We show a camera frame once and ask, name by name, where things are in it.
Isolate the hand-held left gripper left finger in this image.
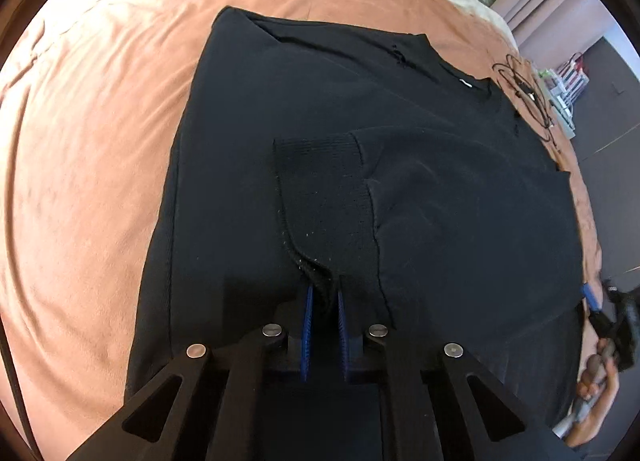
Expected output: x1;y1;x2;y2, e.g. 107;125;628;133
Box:
67;283;316;461

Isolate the white nightstand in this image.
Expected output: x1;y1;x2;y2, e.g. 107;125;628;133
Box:
537;68;577;137

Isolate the black cables bundle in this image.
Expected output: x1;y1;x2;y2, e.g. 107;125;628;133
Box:
492;54;563;149

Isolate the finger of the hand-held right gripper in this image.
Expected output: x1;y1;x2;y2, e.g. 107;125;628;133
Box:
580;282;621;342

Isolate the orange-brown blanket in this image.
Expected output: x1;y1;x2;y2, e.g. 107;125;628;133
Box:
0;0;603;461

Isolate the black long-sleeve shirt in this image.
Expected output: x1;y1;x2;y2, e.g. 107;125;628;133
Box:
124;6;587;434

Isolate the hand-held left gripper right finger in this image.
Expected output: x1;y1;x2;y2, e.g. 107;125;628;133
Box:
337;288;583;461

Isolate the white bag with red handles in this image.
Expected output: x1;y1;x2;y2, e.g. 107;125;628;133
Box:
555;54;593;104

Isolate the person's right hand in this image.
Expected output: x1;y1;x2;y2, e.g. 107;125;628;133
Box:
565;360;623;448

